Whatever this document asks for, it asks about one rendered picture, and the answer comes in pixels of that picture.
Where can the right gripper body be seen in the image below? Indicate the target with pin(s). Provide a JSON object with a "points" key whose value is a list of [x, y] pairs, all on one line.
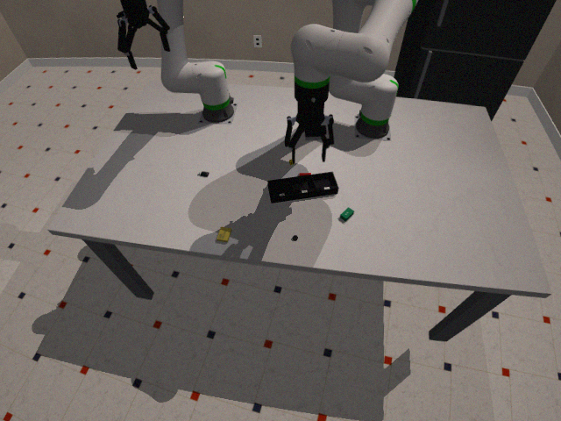
{"points": [[131, 7]]}

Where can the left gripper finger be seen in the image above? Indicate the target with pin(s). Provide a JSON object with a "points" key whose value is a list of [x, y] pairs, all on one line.
{"points": [[297, 135], [327, 142]]}

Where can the black rack of three bins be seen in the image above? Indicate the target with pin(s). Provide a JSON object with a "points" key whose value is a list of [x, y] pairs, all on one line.
{"points": [[299, 187]]}

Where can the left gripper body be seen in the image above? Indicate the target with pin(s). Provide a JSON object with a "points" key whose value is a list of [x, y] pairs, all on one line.
{"points": [[305, 112]]}

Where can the green nine-volt battery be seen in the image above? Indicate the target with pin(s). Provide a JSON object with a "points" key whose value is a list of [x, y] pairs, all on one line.
{"points": [[347, 214]]}

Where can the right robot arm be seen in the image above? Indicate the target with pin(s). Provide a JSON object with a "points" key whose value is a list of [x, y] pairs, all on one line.
{"points": [[178, 75]]}

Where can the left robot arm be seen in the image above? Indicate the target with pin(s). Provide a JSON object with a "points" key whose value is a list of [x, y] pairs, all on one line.
{"points": [[345, 58]]}

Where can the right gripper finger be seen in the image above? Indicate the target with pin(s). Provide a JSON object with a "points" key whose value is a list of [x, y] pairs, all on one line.
{"points": [[124, 45], [163, 29]]}

